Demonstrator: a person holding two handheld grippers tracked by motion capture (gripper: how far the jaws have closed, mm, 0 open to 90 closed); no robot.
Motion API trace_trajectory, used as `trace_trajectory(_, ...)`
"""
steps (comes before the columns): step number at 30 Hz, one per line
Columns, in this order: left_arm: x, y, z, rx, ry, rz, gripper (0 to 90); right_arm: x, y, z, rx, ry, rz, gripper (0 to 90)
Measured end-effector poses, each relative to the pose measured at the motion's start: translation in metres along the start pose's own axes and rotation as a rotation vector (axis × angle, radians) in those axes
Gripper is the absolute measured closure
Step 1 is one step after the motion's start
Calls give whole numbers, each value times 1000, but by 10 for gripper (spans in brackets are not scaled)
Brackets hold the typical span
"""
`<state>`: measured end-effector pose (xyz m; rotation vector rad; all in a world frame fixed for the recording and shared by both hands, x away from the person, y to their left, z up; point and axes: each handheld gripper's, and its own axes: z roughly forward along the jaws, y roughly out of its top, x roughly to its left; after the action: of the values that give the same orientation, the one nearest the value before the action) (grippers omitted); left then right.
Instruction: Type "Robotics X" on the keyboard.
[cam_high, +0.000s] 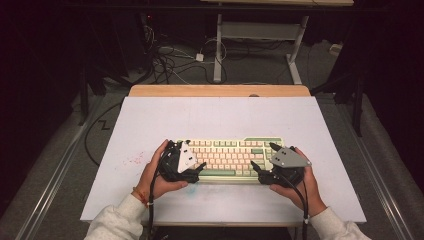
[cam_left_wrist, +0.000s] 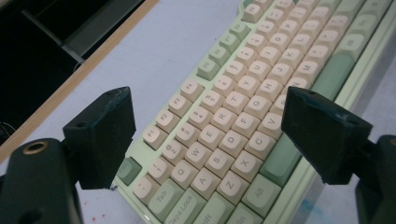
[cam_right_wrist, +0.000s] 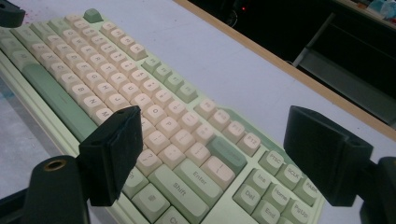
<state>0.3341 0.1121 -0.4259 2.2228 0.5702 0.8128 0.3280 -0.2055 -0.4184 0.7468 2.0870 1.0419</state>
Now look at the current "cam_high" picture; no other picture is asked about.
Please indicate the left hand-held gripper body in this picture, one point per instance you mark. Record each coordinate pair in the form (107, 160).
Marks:
(185, 160)

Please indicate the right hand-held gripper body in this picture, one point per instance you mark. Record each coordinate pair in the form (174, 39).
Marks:
(286, 160)

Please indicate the green and cream keyboard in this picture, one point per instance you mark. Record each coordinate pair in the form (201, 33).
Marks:
(230, 156)

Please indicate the person's left hand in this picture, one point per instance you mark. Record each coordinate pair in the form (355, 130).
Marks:
(150, 176)

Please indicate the person's right hand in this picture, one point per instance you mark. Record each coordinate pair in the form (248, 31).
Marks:
(311, 196)

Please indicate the white power adapter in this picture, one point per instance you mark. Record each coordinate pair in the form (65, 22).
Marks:
(199, 57)

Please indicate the black metal stand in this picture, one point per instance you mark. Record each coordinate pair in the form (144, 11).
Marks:
(358, 106)
(83, 100)

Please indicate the small white box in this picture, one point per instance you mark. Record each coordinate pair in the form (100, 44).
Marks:
(335, 49)

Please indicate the aluminium rail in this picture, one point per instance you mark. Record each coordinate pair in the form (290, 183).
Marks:
(376, 180)
(50, 186)

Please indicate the white metal desk frame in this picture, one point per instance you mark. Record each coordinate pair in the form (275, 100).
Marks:
(217, 50)

